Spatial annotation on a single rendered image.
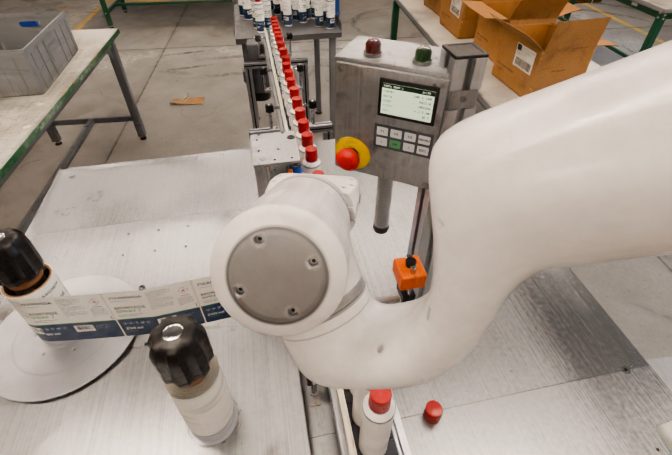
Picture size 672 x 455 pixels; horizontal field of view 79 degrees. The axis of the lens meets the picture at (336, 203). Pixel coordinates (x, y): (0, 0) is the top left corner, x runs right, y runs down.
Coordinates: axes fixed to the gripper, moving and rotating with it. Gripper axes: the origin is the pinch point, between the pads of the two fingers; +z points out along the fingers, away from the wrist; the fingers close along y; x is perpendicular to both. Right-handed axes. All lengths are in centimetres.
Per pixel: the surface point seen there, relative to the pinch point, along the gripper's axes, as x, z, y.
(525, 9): -69, 171, -87
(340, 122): -9.0, 9.6, -2.0
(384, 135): -7.4, 7.5, -8.6
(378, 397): 30.1, -0.6, -9.7
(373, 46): -19.2, 4.1, -6.1
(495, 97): -24, 154, -72
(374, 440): 40.8, 3.5, -9.9
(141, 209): 21, 70, 62
